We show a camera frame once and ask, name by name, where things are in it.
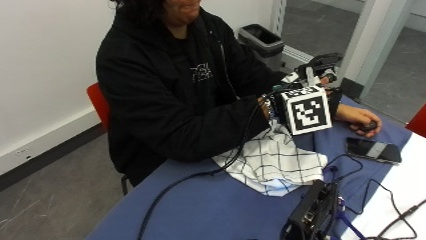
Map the blue strap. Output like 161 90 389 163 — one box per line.
333 196 370 240

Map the blue tablecloth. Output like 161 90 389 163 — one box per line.
86 95 416 240

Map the black electronics box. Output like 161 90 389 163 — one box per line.
280 179 341 240

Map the grey waste bin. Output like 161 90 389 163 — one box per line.
237 23 287 70

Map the white cube with black markers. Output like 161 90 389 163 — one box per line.
271 85 335 137

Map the thick black cable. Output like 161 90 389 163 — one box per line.
136 93 273 240

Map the black smartphone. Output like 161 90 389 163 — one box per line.
345 136 404 166

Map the small black round device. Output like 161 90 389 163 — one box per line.
358 120 380 133

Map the person in black hoodie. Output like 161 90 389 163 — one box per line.
95 0 291 188

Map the white checked cloth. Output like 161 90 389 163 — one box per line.
212 119 329 198

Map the thin black cable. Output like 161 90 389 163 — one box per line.
361 178 426 240
323 153 365 216

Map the red chair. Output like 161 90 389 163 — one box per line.
86 82 131 196
405 103 426 139

